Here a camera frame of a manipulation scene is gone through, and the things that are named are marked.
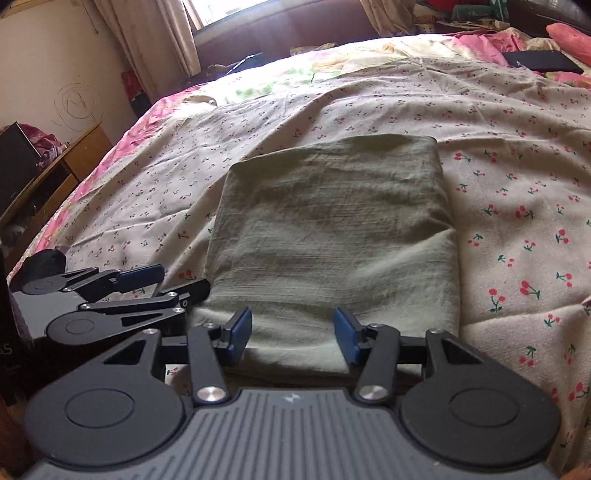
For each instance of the window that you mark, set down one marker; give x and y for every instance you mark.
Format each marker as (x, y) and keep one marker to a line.
(277, 7)

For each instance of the black flat object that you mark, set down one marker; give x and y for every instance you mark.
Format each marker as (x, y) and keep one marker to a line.
(247, 63)

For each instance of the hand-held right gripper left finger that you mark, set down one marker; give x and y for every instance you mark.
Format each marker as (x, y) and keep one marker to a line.
(242, 332)

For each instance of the maroon upholstered bed surround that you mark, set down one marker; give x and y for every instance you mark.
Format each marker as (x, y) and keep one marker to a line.
(295, 27)

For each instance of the red bag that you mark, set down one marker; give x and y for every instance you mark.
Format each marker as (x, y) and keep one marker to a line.
(134, 92)

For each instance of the pale green pants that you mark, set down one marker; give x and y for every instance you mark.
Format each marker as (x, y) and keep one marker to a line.
(332, 240)

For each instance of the black flat case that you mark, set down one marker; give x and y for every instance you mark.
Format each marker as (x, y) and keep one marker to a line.
(542, 61)

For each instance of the yellow cloth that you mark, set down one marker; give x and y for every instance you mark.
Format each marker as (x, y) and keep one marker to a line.
(314, 47)

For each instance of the black television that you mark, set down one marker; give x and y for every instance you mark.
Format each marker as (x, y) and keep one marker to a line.
(16, 166)

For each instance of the wooden television stand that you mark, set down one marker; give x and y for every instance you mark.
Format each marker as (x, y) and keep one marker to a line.
(69, 161)

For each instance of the cherry print bed sheet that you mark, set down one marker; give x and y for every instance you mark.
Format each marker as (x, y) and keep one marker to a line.
(508, 184)

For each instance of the pink cartoon printed blanket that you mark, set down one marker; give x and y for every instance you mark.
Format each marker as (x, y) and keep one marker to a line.
(152, 120)

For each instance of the beige curtain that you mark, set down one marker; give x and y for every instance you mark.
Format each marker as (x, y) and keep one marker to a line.
(152, 37)
(385, 16)

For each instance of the pile of clothes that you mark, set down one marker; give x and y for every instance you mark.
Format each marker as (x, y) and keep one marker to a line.
(466, 14)

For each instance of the pink clothing pile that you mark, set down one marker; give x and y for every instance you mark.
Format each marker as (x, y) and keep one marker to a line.
(44, 138)

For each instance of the pink pillow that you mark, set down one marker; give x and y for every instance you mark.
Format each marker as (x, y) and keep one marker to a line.
(570, 36)

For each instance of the dark brown cloth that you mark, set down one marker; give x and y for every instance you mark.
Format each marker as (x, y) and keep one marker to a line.
(217, 70)

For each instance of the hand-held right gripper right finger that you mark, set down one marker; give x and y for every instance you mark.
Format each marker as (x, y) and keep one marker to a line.
(345, 337)

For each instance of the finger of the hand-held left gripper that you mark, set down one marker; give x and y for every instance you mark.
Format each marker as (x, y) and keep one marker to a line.
(194, 293)
(138, 276)

